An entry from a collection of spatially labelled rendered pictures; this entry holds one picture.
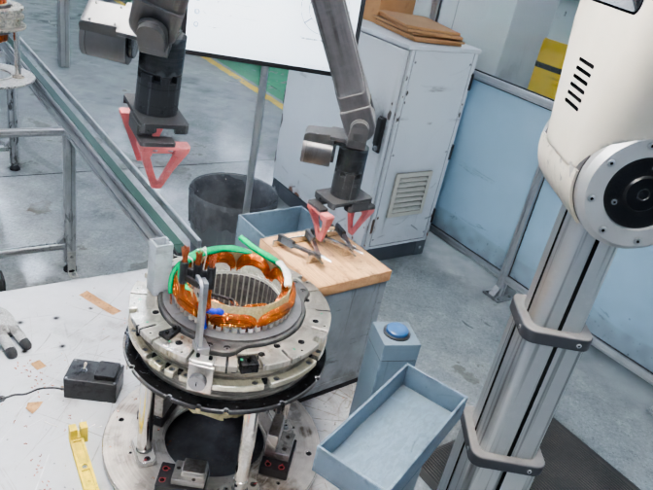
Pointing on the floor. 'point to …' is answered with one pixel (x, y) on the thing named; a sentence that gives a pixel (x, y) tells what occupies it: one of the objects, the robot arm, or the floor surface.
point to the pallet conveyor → (102, 164)
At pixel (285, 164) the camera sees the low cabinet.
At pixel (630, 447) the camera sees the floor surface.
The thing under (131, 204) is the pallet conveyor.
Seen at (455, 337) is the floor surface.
